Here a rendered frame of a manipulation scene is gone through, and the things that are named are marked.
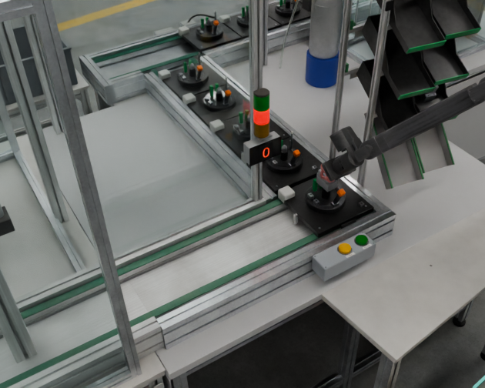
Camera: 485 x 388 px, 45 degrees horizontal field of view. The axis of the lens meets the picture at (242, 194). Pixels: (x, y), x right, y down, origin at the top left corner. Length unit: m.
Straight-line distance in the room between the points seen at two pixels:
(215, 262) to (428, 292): 0.70
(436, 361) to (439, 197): 0.88
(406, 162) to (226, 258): 0.73
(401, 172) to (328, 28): 0.87
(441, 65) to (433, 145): 0.33
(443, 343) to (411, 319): 1.07
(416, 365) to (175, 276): 1.37
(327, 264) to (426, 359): 1.14
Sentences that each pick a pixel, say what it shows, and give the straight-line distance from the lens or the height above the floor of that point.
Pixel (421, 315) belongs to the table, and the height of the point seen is 0.86.
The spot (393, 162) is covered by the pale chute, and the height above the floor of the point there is 1.05.
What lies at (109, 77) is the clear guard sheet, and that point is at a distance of 1.59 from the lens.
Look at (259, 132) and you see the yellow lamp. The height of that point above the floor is 1.28.
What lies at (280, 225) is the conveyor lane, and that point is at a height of 0.92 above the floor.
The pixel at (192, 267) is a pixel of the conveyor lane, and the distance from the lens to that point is 1.95.
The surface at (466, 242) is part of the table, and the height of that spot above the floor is 0.86.
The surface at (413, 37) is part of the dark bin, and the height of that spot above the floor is 1.53.
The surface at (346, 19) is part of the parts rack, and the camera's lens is 2.03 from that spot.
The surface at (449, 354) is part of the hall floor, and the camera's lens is 2.97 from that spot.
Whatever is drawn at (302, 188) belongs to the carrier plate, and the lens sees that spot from 2.14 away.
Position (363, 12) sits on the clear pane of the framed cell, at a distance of 3.04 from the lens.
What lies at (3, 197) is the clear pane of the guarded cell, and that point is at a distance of 1.23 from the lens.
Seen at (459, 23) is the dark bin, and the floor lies 1.53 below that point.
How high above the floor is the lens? 2.37
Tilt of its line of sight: 42 degrees down
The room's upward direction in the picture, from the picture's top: 2 degrees counter-clockwise
